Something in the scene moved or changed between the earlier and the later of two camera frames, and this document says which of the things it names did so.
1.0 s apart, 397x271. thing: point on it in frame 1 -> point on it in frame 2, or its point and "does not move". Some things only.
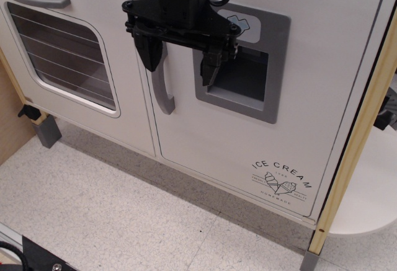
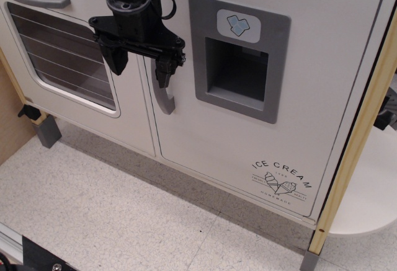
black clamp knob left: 30,111 does not move
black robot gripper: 182,12 -> 141,32
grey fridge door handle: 169,105 does not move
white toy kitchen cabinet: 275,126 does not move
